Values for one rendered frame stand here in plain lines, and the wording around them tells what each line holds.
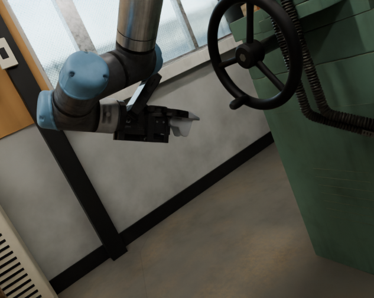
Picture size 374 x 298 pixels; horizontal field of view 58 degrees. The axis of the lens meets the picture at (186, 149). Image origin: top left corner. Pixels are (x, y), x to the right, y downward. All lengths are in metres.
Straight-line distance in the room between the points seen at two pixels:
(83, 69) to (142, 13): 0.14
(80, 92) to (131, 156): 1.47
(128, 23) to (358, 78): 0.57
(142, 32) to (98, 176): 1.43
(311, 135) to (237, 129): 1.42
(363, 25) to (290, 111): 0.33
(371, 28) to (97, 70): 0.59
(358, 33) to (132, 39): 0.51
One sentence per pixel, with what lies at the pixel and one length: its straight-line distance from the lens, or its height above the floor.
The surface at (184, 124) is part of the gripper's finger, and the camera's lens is 0.79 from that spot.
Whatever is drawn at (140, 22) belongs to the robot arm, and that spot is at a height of 0.95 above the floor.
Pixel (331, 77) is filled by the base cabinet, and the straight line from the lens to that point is 0.96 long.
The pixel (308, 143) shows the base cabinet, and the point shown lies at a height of 0.48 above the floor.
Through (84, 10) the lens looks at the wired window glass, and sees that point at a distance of 2.16.
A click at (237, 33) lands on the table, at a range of 1.12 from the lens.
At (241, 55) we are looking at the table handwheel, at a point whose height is 0.82.
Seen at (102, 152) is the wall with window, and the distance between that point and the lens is 1.97.
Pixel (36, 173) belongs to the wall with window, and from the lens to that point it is 1.91.
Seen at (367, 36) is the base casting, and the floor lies 0.75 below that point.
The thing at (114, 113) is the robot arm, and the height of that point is 0.82.
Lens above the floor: 0.87
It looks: 15 degrees down
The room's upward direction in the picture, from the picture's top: 24 degrees counter-clockwise
